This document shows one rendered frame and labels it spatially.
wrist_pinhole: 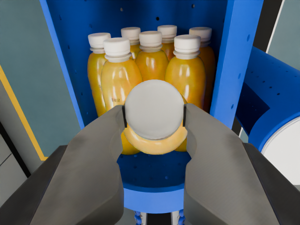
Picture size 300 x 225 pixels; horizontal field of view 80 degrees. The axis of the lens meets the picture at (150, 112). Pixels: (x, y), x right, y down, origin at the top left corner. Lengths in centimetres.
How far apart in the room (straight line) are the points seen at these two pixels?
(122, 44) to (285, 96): 47
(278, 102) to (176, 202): 40
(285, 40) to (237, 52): 147
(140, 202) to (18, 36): 160
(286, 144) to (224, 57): 42
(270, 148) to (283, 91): 16
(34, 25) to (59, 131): 98
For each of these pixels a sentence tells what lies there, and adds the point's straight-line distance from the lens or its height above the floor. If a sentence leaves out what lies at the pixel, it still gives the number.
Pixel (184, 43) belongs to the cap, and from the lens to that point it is 28.
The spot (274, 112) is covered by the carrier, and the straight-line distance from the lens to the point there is 58.
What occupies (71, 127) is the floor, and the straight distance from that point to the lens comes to 197.
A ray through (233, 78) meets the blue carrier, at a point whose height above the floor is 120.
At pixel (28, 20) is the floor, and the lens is 167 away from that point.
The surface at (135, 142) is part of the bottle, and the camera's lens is 15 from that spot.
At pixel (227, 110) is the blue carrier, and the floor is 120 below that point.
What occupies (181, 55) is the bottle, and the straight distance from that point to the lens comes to 28.
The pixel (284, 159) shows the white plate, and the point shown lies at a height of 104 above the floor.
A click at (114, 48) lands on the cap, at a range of 27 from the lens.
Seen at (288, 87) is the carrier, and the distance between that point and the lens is 64.
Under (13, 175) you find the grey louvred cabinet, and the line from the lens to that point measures 249.
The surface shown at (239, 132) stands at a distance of 174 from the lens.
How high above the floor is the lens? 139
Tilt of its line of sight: 57 degrees down
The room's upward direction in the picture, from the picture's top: 176 degrees counter-clockwise
